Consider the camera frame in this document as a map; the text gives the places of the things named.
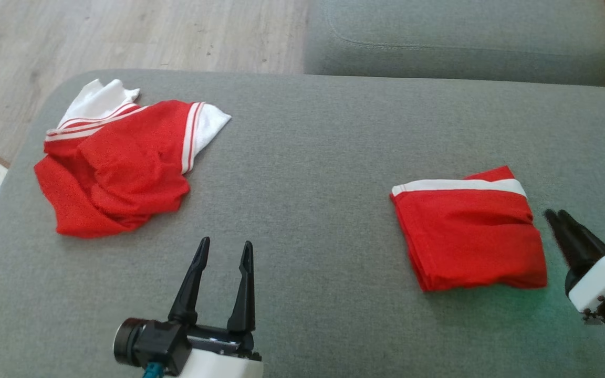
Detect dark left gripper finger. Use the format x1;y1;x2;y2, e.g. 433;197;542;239
169;237;211;324
227;241;256;333

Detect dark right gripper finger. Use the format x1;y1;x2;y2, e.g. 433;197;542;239
558;209;605;264
544;209;590;274

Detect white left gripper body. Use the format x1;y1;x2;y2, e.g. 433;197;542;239
169;323;264;378

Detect red shorts with white band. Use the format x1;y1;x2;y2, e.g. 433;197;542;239
390;165;548;292

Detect red jersey with white sleeves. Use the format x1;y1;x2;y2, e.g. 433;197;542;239
34;79;232;239

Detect large grey sofa seat cushion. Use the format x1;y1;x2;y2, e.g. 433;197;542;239
0;69;605;378

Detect small grey sofa cushion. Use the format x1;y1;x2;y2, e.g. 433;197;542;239
302;0;605;87

